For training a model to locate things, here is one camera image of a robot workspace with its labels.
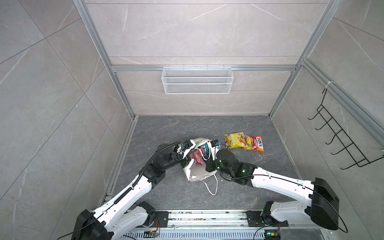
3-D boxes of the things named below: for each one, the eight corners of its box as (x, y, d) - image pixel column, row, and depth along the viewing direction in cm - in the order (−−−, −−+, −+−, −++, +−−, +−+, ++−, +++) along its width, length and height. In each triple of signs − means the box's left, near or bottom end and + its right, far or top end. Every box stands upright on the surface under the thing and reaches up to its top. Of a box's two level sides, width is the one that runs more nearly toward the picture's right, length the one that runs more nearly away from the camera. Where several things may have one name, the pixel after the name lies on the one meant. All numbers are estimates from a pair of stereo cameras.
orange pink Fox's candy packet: (246, 150, 102) (247, 147, 99) (244, 137, 109) (245, 134, 106) (262, 152, 101) (264, 149, 98) (259, 139, 108) (261, 135, 105)
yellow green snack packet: (225, 149, 102) (226, 145, 98) (223, 135, 109) (224, 131, 106) (244, 149, 102) (246, 145, 98) (241, 136, 110) (243, 132, 106)
